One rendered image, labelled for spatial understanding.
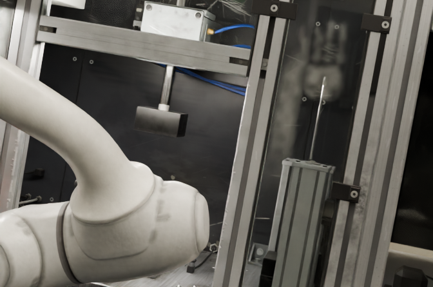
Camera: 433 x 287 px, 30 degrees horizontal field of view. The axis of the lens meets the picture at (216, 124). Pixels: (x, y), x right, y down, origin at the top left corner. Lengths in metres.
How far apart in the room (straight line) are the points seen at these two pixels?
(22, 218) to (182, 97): 0.84
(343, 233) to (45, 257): 0.52
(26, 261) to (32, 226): 0.05
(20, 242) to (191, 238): 0.19
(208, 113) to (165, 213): 0.85
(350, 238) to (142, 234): 0.47
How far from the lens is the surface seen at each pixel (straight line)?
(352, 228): 1.29
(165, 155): 1.77
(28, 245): 0.96
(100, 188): 0.90
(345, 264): 1.30
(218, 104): 1.74
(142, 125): 1.52
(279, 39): 1.29
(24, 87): 0.86
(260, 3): 1.30
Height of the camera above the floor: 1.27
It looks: 3 degrees down
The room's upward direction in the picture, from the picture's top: 10 degrees clockwise
